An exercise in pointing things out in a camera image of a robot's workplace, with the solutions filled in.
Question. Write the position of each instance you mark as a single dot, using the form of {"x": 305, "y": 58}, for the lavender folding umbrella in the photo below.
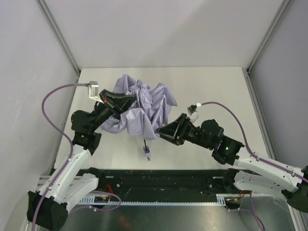
{"x": 147, "y": 114}

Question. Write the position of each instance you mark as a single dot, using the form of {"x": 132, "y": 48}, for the right aluminium frame post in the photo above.
{"x": 275, "y": 23}

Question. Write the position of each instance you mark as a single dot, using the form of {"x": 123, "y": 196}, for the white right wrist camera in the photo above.
{"x": 193, "y": 113}

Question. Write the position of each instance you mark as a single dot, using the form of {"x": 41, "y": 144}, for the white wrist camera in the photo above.
{"x": 93, "y": 90}
{"x": 193, "y": 113}

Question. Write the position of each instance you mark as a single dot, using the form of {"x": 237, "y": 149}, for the left aluminium frame post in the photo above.
{"x": 58, "y": 34}

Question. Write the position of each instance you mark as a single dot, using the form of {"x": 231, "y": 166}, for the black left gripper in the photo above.
{"x": 107, "y": 102}

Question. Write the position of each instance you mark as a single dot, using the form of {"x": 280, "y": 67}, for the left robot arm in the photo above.
{"x": 50, "y": 206}

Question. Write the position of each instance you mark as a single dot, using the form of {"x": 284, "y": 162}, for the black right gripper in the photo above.
{"x": 184, "y": 129}

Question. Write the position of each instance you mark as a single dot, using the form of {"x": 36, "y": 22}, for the aluminium frame post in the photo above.
{"x": 275, "y": 23}
{"x": 58, "y": 34}

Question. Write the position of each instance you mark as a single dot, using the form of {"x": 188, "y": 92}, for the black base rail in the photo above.
{"x": 164, "y": 186}

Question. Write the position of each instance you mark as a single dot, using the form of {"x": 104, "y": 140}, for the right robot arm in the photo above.
{"x": 251, "y": 171}

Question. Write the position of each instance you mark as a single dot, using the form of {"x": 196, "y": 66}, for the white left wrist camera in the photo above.
{"x": 93, "y": 90}

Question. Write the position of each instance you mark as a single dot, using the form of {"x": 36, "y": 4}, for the grey slotted cable duct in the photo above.
{"x": 100, "y": 200}

